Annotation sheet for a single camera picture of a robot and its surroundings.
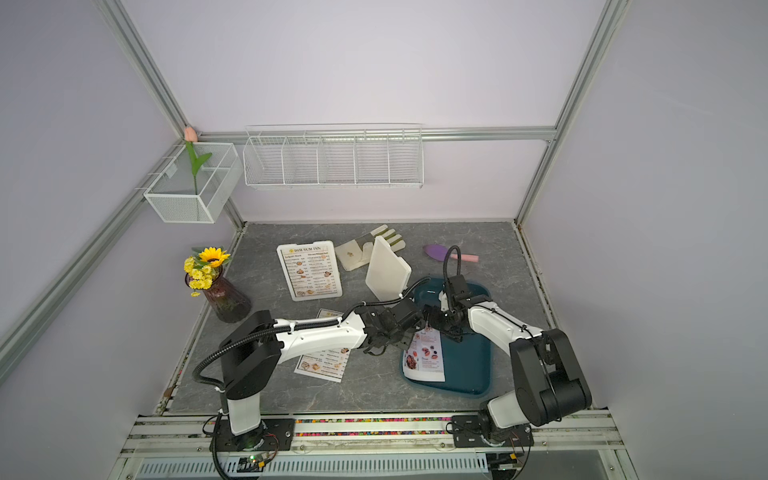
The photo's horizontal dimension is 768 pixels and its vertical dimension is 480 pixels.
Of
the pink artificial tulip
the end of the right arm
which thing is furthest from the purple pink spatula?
the pink artificial tulip

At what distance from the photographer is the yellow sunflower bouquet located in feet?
2.52

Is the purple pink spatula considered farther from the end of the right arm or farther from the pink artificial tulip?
the pink artificial tulip

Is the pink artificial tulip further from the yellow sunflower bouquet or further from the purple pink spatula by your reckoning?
the purple pink spatula

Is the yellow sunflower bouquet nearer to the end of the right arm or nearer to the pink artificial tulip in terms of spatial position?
the pink artificial tulip
